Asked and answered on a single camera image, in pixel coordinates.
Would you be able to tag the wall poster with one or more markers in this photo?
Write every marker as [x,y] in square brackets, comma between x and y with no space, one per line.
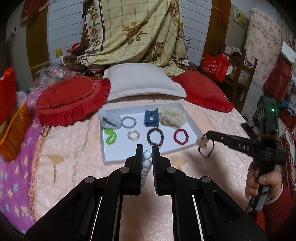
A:
[239,15]

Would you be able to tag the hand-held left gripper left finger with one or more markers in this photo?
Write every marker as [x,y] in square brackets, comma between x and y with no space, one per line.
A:
[140,169]

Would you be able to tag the wooden shelf rack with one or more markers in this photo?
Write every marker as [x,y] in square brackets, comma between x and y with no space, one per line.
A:
[238,69]

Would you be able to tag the wooden door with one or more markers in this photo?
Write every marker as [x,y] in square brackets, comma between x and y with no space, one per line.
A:
[217,27]
[37,46]

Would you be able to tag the person's torso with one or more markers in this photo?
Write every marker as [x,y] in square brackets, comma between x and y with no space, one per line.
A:
[289,148]

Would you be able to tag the red hanging cloth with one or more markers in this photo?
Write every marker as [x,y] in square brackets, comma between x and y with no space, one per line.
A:
[32,9]

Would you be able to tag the purple flower print blanket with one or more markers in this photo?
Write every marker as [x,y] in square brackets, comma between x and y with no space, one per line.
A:
[16,180]

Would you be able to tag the large red paper bag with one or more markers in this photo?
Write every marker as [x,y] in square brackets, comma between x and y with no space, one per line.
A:
[279,76]

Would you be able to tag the clear plastic bags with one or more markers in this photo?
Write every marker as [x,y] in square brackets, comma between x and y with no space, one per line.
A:
[53,71]

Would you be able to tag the pink quilted bedspread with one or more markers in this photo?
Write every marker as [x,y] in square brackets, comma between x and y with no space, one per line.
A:
[76,150]

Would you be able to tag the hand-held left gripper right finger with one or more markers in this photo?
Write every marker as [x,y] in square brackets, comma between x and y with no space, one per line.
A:
[156,171]

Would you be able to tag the round red ruffled cushion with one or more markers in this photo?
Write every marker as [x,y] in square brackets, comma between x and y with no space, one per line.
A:
[69,97]

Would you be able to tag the cream fluffy scrunchie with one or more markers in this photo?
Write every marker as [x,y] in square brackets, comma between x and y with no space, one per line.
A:
[171,115]

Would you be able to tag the white pillow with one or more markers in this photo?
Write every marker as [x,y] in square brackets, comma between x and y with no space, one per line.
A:
[143,81]

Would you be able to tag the cream floral checked blanket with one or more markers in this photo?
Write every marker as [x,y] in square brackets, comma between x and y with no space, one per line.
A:
[134,34]

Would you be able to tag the brown round container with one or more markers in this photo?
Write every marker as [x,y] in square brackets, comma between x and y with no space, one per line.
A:
[94,69]

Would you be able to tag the white shallow box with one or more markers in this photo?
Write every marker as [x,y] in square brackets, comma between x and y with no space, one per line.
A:
[122,150]

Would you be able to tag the grey fluffy hair clip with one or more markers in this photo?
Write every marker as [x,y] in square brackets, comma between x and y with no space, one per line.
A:
[111,119]

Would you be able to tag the person's right hand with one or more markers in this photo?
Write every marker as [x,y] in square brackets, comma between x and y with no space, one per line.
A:
[251,185]

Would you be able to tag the person's right forearm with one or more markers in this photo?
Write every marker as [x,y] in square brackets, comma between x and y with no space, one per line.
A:
[282,213]

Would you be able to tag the blue hair claw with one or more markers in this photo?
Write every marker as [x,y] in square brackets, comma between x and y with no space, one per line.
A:
[148,120]

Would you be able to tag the floral quilted mattress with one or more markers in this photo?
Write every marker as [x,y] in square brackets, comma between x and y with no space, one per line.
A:
[263,46]

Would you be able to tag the orange plastic basket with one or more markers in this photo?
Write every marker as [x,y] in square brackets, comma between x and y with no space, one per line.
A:
[13,134]

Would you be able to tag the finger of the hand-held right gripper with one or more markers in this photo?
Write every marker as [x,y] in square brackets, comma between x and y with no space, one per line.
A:
[231,141]

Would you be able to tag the red shopping bag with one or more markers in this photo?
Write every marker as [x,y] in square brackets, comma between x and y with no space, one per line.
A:
[214,67]

